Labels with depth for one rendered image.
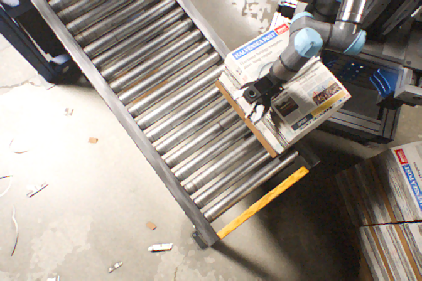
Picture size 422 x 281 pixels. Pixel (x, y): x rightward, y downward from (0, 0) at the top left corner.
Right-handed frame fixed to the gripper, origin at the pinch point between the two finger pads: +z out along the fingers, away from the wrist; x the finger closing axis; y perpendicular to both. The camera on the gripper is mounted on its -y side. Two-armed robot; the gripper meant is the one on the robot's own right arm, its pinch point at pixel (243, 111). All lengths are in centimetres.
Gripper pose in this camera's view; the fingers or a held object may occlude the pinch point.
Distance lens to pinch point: 130.3
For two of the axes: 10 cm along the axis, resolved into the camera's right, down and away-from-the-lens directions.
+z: -4.5, 5.2, 7.2
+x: -5.9, -7.8, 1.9
